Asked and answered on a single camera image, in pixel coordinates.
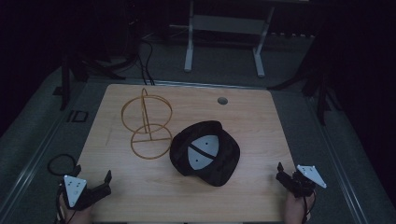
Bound person's right hand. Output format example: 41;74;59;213
284;189;316;224

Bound golden wire hat stand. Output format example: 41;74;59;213
120;87;174;161

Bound left hand-held gripper cable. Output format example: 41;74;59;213
55;183;77;224

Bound black rectangular floor frame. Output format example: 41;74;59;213
65;109;90;123

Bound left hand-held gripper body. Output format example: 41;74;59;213
58;174;112;212

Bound black floor cables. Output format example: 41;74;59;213
135;35;157;87

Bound hand-held gripper cable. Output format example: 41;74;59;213
55;183;77;224
300;189;318;224

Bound black baseball cap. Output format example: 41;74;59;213
169;119;242;188

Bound black coiled cable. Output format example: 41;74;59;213
47;153;78;177

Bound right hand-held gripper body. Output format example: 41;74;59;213
275;164;328;199

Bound person's left hand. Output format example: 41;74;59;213
58;195;94;224

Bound white metal table frame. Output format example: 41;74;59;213
169;0;276;79

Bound black tripod stand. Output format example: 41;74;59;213
266;40;345;127
51;46;139;112

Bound right hand-held gripper cable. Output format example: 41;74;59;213
300;189;318;224

